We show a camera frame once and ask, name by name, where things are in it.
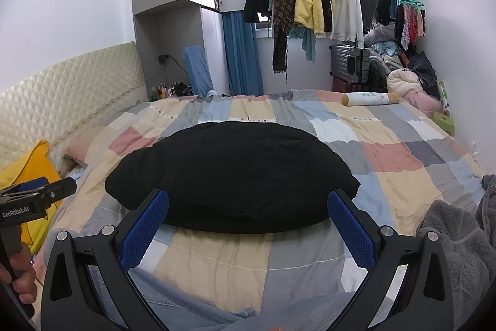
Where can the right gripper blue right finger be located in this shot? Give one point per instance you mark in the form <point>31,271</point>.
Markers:
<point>356,228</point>

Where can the grey fleece garment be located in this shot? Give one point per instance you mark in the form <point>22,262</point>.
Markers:
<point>468,240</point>

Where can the dark plaid scarf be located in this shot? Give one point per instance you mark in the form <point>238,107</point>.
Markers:
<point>282,23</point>

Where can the white hanging sweatshirt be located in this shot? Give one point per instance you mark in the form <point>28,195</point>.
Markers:
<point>348,22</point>

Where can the yellow pillow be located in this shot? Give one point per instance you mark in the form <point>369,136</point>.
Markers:
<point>28,169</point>

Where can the left hand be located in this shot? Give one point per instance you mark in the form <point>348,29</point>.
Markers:
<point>24,285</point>

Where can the black puffy jacket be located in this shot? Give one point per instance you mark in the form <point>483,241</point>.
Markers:
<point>235,178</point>

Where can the patchwork pastel bed quilt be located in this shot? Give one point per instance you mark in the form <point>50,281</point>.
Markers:
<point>402,160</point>

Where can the blue covered chair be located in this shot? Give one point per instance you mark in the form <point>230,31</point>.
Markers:
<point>198,70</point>

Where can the teal hanging garment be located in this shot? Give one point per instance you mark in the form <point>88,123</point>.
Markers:
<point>308,38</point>

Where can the white cylindrical bolster pillow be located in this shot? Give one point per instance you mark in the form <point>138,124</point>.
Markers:
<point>353,99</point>

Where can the grey ribbed suitcase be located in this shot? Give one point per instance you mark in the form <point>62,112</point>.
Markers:
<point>350,64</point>

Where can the green box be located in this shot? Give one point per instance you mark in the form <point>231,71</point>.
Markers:
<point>445,122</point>

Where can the bottles on nightstand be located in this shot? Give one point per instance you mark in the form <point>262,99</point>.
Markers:
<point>162,91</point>

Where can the cream quilted headboard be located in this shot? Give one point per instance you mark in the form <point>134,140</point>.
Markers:
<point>69,99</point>

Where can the blue curtain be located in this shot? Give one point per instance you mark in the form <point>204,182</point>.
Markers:
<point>242,56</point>

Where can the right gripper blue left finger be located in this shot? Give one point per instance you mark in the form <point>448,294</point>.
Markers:
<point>139,227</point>

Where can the cream plush cushion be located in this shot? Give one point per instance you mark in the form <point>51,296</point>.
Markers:
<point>402,81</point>

